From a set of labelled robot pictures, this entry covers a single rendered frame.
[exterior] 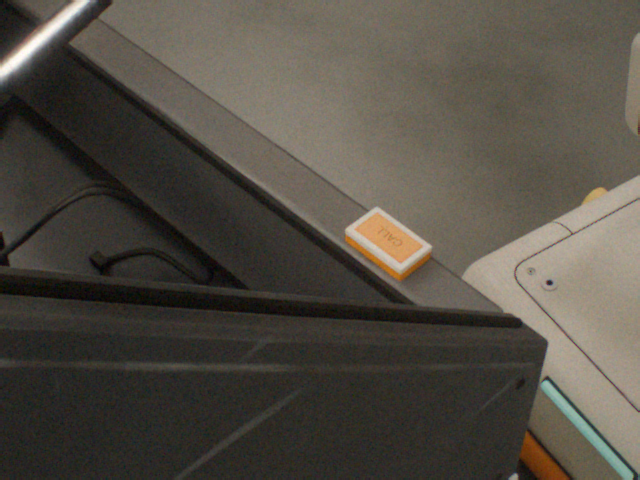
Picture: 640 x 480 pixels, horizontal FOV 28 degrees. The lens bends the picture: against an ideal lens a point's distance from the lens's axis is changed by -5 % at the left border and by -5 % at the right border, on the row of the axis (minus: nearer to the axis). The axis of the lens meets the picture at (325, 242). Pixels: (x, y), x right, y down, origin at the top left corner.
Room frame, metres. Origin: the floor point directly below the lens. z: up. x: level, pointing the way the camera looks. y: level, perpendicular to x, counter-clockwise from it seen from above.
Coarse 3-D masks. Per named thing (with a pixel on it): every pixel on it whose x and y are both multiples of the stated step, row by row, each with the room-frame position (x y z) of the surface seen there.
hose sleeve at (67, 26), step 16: (80, 0) 0.55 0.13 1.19; (96, 0) 0.55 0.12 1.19; (112, 0) 0.56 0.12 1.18; (64, 16) 0.54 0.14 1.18; (80, 16) 0.54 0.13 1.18; (96, 16) 0.55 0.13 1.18; (32, 32) 0.54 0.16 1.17; (48, 32) 0.54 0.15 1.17; (64, 32) 0.54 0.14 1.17; (80, 32) 0.54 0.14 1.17; (16, 48) 0.54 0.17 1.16; (32, 48) 0.53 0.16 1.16; (48, 48) 0.53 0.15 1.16; (0, 64) 0.53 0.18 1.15; (16, 64) 0.53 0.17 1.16; (32, 64) 0.53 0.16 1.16; (0, 80) 0.52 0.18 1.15; (16, 80) 0.53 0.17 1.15
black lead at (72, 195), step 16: (80, 192) 0.56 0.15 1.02; (96, 192) 0.57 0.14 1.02; (112, 192) 0.57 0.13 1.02; (128, 192) 0.59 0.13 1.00; (48, 208) 0.56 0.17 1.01; (144, 208) 0.58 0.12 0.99; (32, 224) 0.55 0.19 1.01; (160, 224) 0.58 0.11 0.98; (16, 240) 0.55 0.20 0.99; (0, 256) 0.54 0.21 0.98; (96, 256) 0.67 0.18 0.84; (112, 256) 0.68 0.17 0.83; (128, 256) 0.68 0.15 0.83; (160, 256) 0.68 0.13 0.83; (208, 256) 0.60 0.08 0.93; (192, 272) 0.67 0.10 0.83; (208, 272) 0.65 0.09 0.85; (224, 272) 0.60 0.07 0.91; (240, 288) 0.60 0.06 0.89
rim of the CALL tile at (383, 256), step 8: (376, 208) 0.61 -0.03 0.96; (368, 216) 0.61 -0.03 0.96; (384, 216) 0.61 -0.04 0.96; (352, 224) 0.60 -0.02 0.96; (400, 224) 0.60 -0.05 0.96; (352, 232) 0.59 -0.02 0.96; (408, 232) 0.59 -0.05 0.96; (360, 240) 0.59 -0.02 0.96; (368, 240) 0.59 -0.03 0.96; (416, 240) 0.59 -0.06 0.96; (424, 240) 0.59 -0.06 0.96; (368, 248) 0.58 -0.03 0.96; (376, 248) 0.58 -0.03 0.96; (424, 248) 0.58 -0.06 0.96; (384, 256) 0.57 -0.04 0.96; (416, 256) 0.57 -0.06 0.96; (392, 264) 0.57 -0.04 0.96; (400, 264) 0.57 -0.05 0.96; (408, 264) 0.57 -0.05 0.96; (400, 272) 0.56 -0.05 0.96
